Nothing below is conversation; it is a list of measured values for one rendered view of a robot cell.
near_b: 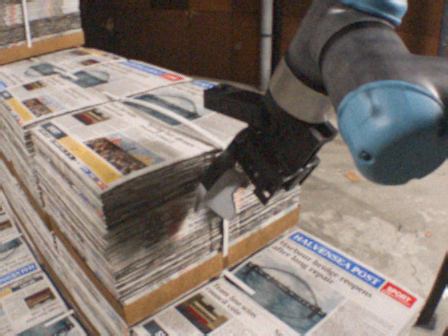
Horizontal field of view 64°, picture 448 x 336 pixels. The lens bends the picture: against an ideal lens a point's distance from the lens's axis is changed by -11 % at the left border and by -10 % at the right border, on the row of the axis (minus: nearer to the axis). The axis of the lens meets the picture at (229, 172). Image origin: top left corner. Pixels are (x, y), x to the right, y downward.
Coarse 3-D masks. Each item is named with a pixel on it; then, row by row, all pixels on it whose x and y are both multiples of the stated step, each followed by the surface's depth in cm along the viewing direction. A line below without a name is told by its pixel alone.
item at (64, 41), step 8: (80, 32) 118; (40, 40) 110; (48, 40) 111; (56, 40) 113; (64, 40) 115; (72, 40) 117; (80, 40) 119; (8, 48) 103; (16, 48) 105; (24, 48) 107; (32, 48) 109; (40, 48) 111; (48, 48) 112; (56, 48) 114; (64, 48) 116; (0, 56) 102; (8, 56) 104; (16, 56) 106; (24, 56) 108; (0, 64) 103; (0, 184) 124
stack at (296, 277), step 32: (0, 160) 101; (32, 224) 88; (64, 256) 71; (256, 256) 68; (288, 256) 68; (320, 256) 68; (96, 288) 61; (224, 288) 62; (256, 288) 62; (288, 288) 61; (320, 288) 61; (352, 288) 61; (384, 288) 61; (96, 320) 71; (160, 320) 55; (192, 320) 55; (224, 320) 56; (256, 320) 56; (288, 320) 56; (320, 320) 55; (352, 320) 55; (384, 320) 55; (416, 320) 61
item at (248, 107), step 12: (216, 84) 51; (228, 84) 51; (204, 96) 50; (216, 96) 48; (228, 96) 47; (240, 96) 47; (252, 96) 47; (216, 108) 49; (228, 108) 47; (240, 108) 45; (252, 108) 43; (264, 108) 43; (240, 120) 46; (252, 120) 44; (264, 120) 43
